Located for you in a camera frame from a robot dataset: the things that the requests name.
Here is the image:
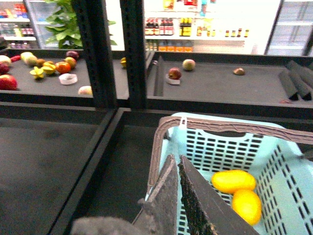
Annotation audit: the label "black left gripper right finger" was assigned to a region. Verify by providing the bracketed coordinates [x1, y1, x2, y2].
[178, 155, 258, 235]

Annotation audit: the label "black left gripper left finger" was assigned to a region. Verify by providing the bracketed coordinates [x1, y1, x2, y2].
[133, 155, 178, 235]

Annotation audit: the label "yellow mango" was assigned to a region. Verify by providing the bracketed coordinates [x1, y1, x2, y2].
[211, 170, 256, 194]

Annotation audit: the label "yellow lemon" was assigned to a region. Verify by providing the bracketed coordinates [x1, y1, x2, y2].
[231, 189, 262, 226]

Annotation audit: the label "brown basket handle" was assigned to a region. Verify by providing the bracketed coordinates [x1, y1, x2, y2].
[147, 116, 313, 192]

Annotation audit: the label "red mango at left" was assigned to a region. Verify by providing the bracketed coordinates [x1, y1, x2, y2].
[0, 74, 18, 91]

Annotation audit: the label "black fruit shelf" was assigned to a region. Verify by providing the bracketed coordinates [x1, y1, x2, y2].
[0, 0, 313, 235]

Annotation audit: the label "brown fruit on shelf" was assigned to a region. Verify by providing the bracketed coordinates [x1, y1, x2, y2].
[233, 68, 246, 75]

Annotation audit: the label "green red apple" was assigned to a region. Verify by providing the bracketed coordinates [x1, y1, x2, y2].
[182, 59, 196, 71]

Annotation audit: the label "orange tomato fruit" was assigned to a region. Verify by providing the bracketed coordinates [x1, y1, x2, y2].
[55, 62, 71, 74]

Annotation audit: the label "yellow starfruit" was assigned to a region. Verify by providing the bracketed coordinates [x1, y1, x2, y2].
[29, 66, 45, 79]

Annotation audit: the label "bottles on store shelf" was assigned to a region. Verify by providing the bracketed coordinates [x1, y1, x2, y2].
[144, 17, 251, 40]

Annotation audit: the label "green potted plant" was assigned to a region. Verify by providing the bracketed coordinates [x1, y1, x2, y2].
[45, 0, 117, 50]

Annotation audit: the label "red apple on ring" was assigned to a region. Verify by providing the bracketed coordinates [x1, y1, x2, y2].
[168, 67, 181, 80]

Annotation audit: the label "white foam ring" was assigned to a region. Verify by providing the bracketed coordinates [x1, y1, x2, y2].
[58, 73, 78, 86]

